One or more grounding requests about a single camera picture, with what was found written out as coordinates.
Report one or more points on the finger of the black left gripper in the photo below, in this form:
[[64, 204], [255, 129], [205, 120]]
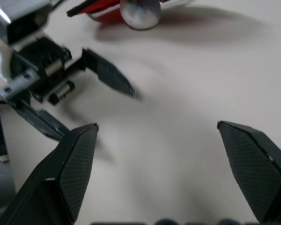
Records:
[[110, 75], [44, 124]]

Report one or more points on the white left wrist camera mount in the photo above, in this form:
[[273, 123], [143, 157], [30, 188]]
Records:
[[1, 58]]

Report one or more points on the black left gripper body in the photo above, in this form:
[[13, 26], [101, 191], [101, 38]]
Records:
[[49, 61]]

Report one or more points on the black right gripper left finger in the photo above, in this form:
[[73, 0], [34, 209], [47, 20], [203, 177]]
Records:
[[49, 187]]

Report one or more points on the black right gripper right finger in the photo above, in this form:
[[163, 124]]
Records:
[[260, 168]]

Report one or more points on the red paddle case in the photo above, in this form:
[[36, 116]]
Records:
[[107, 16]]

